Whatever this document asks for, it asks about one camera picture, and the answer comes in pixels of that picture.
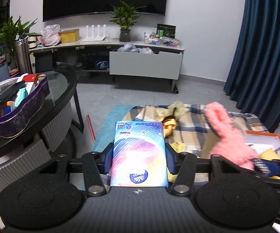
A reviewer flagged white television cabinet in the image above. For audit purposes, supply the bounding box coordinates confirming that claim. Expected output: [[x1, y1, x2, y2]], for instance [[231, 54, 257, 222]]
[[29, 37, 186, 94]]

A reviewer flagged pink fuzzy sock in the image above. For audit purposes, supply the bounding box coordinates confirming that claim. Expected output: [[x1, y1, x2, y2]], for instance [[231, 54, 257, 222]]
[[204, 102, 271, 176]]

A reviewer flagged pink white plastic bag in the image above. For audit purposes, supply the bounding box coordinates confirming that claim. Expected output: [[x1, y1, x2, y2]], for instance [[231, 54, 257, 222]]
[[40, 24, 61, 46]]

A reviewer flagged green leafy plant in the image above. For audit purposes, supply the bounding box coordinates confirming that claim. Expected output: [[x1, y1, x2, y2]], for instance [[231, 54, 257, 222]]
[[0, 15, 42, 54]]

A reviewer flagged colourful tissue packet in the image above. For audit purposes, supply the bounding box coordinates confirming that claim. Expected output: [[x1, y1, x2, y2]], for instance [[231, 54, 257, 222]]
[[110, 121, 169, 188]]

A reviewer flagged white router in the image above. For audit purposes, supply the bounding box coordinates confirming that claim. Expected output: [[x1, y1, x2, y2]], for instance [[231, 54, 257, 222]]
[[82, 24, 106, 42]]

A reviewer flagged purple patterned tray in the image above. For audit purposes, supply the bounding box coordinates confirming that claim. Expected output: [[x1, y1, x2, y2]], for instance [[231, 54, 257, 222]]
[[0, 74, 50, 138]]

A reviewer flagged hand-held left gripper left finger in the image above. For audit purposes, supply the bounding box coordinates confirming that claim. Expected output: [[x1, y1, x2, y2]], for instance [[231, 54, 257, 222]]
[[37, 142, 113, 197]]

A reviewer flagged red spiral strip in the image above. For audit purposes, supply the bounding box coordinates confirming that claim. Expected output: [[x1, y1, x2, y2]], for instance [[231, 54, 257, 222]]
[[86, 114, 97, 143]]

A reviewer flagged orange white cardboard box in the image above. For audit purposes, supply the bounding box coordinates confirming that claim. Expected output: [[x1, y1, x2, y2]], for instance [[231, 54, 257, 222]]
[[245, 130, 280, 161]]

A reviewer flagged blue patterned bag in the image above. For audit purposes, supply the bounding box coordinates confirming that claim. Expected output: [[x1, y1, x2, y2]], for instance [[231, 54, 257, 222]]
[[95, 59, 110, 70]]

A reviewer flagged stainless steel flask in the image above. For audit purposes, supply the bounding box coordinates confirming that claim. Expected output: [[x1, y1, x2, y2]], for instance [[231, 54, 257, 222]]
[[15, 37, 33, 74]]

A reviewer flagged blue curtain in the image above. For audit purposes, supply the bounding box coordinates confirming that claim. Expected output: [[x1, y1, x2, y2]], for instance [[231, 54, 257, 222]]
[[224, 0, 280, 133]]

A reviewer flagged teal towel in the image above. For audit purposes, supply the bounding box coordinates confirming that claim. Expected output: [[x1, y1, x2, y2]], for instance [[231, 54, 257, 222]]
[[91, 105, 140, 151]]

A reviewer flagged plaid blanket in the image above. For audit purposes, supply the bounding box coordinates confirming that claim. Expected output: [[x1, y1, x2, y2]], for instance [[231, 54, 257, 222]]
[[128, 103, 270, 182]]

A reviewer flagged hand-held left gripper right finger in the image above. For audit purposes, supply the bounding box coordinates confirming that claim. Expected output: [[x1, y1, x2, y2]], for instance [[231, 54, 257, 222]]
[[165, 144, 246, 198]]

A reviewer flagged clear plastic storage box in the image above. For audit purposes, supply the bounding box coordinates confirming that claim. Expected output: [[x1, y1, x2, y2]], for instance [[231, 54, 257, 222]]
[[143, 31, 180, 47]]

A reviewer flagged pile of small boxes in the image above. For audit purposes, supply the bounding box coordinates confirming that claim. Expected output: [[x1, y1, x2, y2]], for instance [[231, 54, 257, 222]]
[[0, 73, 39, 119]]

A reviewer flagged black green box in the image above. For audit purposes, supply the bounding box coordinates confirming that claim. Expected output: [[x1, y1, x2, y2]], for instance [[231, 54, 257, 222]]
[[156, 23, 177, 39]]

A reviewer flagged green plant in dark vase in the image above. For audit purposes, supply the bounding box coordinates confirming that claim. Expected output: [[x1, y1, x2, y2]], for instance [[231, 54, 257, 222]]
[[109, 0, 146, 42]]

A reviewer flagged pale yellow floral scarf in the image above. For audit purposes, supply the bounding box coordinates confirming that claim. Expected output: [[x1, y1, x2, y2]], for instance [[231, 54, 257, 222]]
[[156, 101, 191, 120]]

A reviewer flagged round black glass coffee table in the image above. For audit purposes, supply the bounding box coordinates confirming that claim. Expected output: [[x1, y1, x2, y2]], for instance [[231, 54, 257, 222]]
[[0, 64, 84, 197]]

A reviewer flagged yellow box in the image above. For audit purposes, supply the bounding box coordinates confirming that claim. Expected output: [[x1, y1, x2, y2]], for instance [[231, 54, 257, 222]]
[[60, 29, 80, 43]]

